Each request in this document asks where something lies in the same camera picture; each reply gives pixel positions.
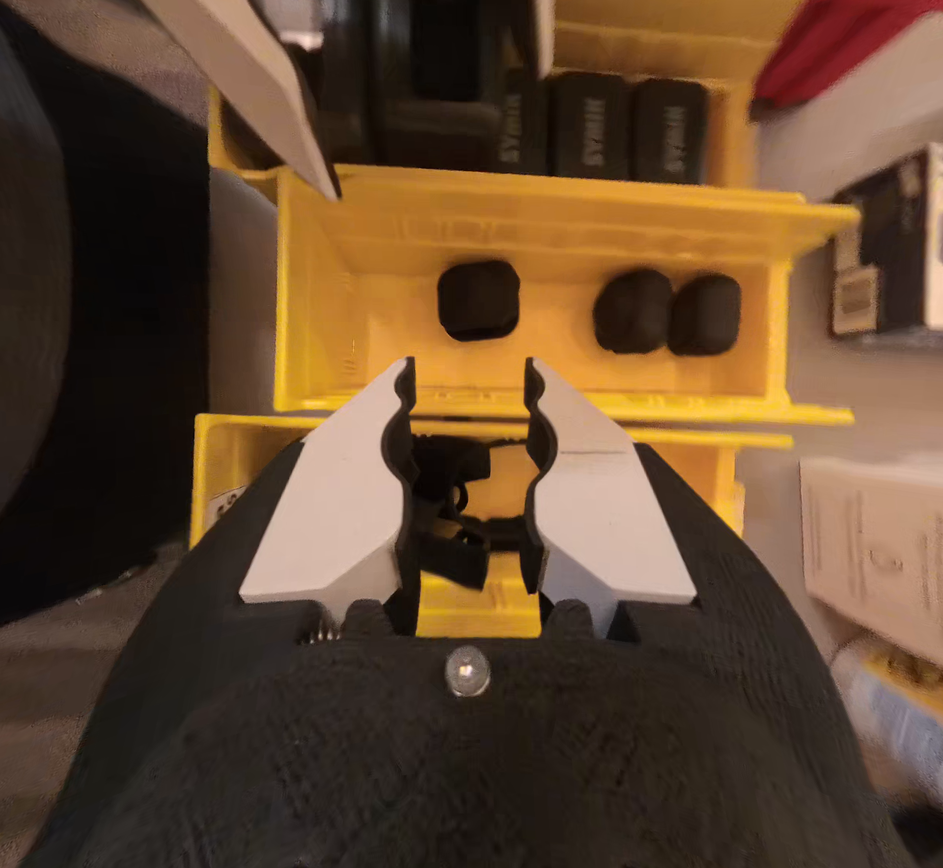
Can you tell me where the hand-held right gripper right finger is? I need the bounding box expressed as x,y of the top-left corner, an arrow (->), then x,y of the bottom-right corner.
518,356 -> 699,639

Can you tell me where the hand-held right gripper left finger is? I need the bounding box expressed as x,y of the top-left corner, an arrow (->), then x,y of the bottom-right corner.
237,356 -> 422,622

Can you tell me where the yellow plastic bin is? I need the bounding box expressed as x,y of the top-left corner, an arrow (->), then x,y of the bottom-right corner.
274,164 -> 861,427
208,0 -> 807,202
190,411 -> 795,639

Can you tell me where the large black case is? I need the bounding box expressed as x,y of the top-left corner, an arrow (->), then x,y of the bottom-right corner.
315,0 -> 377,163
374,0 -> 511,170

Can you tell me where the black rounded pouch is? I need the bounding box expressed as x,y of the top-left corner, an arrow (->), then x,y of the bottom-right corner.
592,269 -> 675,355
437,260 -> 522,343
667,274 -> 742,358

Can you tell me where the white cardboard box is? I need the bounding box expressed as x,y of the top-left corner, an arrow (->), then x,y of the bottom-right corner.
799,455 -> 943,666

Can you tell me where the red plastic crate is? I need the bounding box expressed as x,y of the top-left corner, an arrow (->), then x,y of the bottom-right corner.
232,0 -> 943,106

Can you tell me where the cleaning wipes canister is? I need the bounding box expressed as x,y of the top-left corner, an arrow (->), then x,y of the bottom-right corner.
832,636 -> 943,821

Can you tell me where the disposable glove box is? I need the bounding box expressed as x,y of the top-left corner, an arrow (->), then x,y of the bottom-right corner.
829,142 -> 943,340

